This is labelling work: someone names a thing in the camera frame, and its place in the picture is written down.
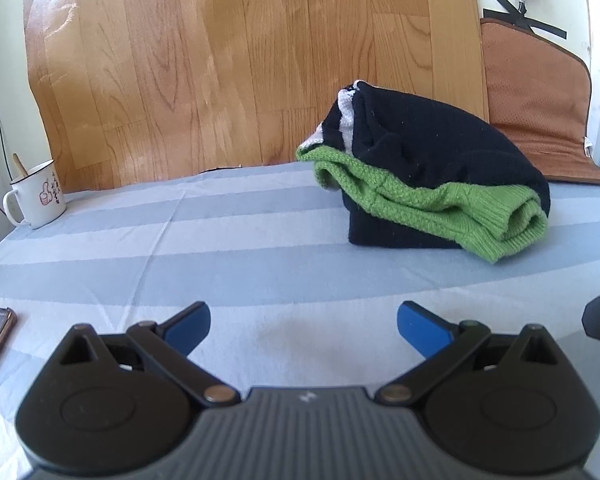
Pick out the white enamel mug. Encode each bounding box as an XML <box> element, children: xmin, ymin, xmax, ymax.
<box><xmin>2</xmin><ymin>159</ymin><xmax>67</xmax><ymax>231</ymax></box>

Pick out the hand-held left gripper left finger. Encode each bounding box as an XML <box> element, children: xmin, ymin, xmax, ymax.
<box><xmin>60</xmin><ymin>301</ymin><xmax>241</xmax><ymax>407</ymax></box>

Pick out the striped blue bed sheet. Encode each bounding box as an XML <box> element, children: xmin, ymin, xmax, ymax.
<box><xmin>0</xmin><ymin>160</ymin><xmax>600</xmax><ymax>480</ymax></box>

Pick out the wood-grain wall sheet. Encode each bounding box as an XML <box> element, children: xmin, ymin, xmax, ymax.
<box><xmin>22</xmin><ymin>0</ymin><xmax>491</xmax><ymax>193</ymax></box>

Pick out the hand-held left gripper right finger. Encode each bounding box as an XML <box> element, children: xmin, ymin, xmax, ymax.
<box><xmin>375</xmin><ymin>301</ymin><xmax>558</xmax><ymax>406</ymax></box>

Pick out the black sweater with white stripes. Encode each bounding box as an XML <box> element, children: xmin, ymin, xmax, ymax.
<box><xmin>297</xmin><ymin>79</ymin><xmax>552</xmax><ymax>251</ymax></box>

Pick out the brown seat mat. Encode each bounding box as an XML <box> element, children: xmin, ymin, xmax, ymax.
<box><xmin>480</xmin><ymin>17</ymin><xmax>600</xmax><ymax>186</ymax></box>

